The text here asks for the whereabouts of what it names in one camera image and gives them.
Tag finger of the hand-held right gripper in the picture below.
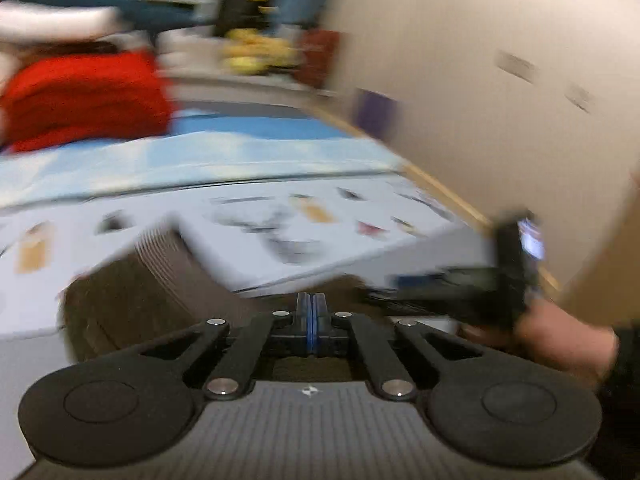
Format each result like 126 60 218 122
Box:
364 267 496 317

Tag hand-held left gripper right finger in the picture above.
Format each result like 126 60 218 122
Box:
312 291 483 402

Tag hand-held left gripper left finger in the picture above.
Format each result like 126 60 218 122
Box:
140 291 314 402

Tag person's right hand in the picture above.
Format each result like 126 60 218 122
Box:
460 297 619 380

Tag white printed bed sheet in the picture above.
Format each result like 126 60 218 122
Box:
0 175 497 337

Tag purple box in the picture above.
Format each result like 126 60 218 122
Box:
352 87 402 142

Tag dark red bag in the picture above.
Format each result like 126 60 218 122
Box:
295 29 342 89

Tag yellow plush toys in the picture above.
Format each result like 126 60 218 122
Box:
220 27 302 75

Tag grey bed sheet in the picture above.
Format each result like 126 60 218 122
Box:
0 329 73 478

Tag red cloth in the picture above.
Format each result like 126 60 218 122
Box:
0 50 177 154

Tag white cloth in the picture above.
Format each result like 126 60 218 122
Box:
0 0 122 43

